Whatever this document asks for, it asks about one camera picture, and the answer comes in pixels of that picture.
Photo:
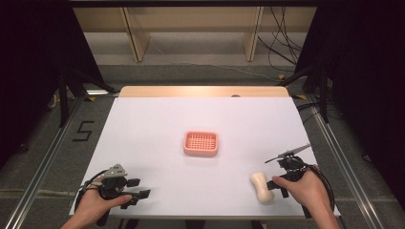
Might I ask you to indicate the black tripod stand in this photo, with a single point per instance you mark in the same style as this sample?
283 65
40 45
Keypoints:
65 95
323 95

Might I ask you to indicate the person's right hand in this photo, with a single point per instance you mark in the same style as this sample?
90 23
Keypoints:
305 191

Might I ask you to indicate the pink soap dish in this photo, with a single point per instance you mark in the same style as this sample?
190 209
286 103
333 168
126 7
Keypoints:
201 143

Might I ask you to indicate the light wooden table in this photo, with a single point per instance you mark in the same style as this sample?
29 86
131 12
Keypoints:
178 91

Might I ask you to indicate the black curtain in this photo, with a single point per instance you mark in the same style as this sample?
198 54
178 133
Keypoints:
28 63
366 79

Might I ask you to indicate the aluminium floor rail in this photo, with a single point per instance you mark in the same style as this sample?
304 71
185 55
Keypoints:
47 159
347 165

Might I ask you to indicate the person's left hand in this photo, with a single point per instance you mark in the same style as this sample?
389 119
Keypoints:
90 205

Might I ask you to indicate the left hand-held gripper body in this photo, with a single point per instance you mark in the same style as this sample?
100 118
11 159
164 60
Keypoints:
114 186

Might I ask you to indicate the cream bread roll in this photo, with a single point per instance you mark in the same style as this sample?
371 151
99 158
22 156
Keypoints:
261 187

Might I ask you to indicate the beige wooden desk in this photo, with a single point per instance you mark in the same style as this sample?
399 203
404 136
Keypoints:
197 19

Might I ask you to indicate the white table mat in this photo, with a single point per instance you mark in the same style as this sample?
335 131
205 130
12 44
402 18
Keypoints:
197 114

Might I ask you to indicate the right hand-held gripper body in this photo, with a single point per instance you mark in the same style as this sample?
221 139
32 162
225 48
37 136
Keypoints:
291 168

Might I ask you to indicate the yellow tape piece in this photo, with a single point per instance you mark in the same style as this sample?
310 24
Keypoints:
91 99
281 77
299 96

